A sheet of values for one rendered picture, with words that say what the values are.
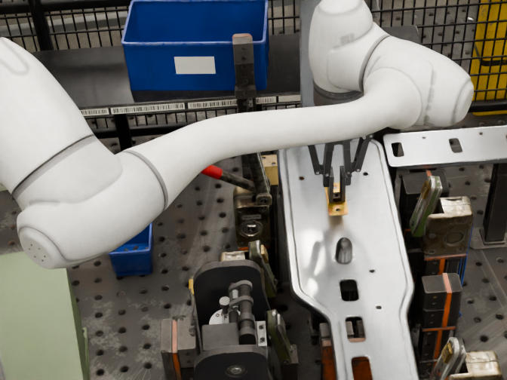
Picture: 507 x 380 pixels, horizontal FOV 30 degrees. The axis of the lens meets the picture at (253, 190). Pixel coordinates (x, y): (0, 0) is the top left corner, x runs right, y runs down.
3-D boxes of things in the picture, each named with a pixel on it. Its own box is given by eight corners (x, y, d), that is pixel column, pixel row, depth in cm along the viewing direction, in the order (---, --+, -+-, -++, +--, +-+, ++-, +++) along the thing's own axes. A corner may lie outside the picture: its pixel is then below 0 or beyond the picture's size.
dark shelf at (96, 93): (432, 93, 207) (434, 83, 205) (23, 122, 207) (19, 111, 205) (415, 34, 223) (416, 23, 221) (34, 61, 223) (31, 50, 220)
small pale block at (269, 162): (282, 284, 210) (278, 166, 184) (266, 286, 210) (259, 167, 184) (281, 272, 213) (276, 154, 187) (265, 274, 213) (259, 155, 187)
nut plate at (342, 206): (348, 214, 180) (348, 209, 179) (328, 216, 180) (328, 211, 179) (343, 183, 186) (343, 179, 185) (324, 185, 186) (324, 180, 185)
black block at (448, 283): (459, 388, 190) (476, 297, 169) (405, 392, 190) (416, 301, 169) (450, 355, 195) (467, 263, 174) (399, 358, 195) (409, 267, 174)
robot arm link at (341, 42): (296, 81, 161) (359, 111, 155) (294, 4, 150) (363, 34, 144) (333, 50, 167) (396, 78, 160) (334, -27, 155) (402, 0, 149)
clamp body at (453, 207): (465, 333, 199) (486, 221, 174) (409, 338, 199) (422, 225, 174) (456, 299, 205) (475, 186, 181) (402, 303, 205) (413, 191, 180)
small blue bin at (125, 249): (155, 277, 213) (151, 250, 207) (112, 280, 213) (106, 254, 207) (156, 240, 221) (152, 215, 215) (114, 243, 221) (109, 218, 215)
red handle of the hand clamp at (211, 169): (270, 196, 178) (196, 168, 172) (264, 203, 180) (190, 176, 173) (268, 180, 181) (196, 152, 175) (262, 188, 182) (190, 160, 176)
